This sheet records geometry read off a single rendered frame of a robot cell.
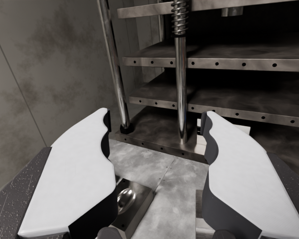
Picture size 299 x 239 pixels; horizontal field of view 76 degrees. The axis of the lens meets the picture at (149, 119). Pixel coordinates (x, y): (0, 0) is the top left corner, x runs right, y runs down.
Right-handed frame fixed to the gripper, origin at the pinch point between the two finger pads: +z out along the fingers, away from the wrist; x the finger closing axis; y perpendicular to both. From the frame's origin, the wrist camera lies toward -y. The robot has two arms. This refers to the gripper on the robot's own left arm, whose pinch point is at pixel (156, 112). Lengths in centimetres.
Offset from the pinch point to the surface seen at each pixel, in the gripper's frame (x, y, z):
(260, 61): 47, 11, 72
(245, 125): 49, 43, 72
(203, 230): 19, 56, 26
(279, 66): 53, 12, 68
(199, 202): 19, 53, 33
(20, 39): -141, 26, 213
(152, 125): 4, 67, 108
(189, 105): 23, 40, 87
